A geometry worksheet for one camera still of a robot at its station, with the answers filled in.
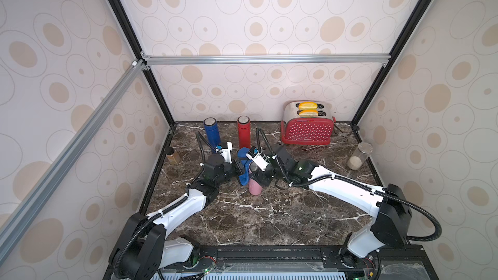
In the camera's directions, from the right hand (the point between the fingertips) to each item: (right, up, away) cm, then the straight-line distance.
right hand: (253, 174), depth 78 cm
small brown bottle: (-39, +6, +17) cm, 43 cm away
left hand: (+1, +6, +1) cm, 6 cm away
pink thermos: (+1, -8, +9) cm, 11 cm away
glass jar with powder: (+53, +3, +21) cm, 57 cm away
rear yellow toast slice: (+29, +32, +22) cm, 48 cm away
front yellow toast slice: (+28, +27, +19) cm, 43 cm away
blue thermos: (-20, +17, +17) cm, 31 cm away
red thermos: (-4, +18, +16) cm, 24 cm away
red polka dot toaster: (+27, +23, +19) cm, 40 cm away
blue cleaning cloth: (-4, +8, -7) cm, 11 cm away
